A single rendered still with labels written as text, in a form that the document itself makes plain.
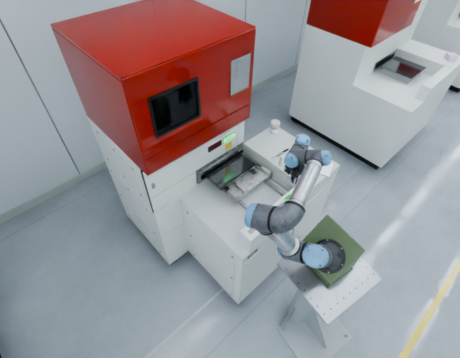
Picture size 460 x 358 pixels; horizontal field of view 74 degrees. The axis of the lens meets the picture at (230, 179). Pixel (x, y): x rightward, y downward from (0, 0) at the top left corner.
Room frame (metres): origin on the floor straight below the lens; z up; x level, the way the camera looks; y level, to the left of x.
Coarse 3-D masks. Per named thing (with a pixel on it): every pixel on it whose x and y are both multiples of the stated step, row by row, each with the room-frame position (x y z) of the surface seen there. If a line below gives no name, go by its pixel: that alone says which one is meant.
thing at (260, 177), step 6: (258, 174) 1.49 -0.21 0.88; (264, 174) 1.49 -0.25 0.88; (270, 174) 1.49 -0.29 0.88; (246, 180) 1.43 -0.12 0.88; (252, 180) 1.43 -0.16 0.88; (258, 180) 1.43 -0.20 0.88; (264, 180) 1.45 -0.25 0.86; (246, 186) 1.37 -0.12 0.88; (252, 186) 1.37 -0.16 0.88; (240, 192) 1.31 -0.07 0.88; (246, 192) 1.32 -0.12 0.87; (240, 198) 1.28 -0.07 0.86
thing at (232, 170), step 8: (232, 160) 1.61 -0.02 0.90; (240, 160) 1.61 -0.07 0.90; (248, 160) 1.61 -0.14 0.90; (216, 168) 1.52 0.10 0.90; (224, 168) 1.52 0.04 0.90; (232, 168) 1.52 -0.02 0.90; (240, 168) 1.52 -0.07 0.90; (248, 168) 1.53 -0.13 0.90; (208, 176) 1.44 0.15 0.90; (216, 176) 1.44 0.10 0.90; (224, 176) 1.44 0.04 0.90; (232, 176) 1.45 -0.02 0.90; (216, 184) 1.37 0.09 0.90; (224, 184) 1.37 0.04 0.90
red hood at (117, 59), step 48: (144, 0) 2.06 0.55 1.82; (192, 0) 2.07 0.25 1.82; (96, 48) 1.40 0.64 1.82; (144, 48) 1.41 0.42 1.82; (192, 48) 1.42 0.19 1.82; (240, 48) 1.61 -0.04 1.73; (96, 96) 1.42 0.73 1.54; (144, 96) 1.19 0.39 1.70; (192, 96) 1.38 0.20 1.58; (240, 96) 1.62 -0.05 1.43; (144, 144) 1.15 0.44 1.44; (192, 144) 1.36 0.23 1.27
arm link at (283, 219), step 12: (312, 156) 1.05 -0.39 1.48; (324, 156) 1.03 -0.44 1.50; (312, 168) 0.97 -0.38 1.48; (300, 180) 0.91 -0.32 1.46; (312, 180) 0.91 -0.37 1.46; (300, 192) 0.84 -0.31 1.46; (288, 204) 0.78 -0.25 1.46; (300, 204) 0.78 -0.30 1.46; (276, 216) 0.73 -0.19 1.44; (288, 216) 0.72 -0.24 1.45; (300, 216) 0.74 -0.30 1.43; (276, 228) 0.69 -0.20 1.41; (288, 228) 0.69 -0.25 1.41
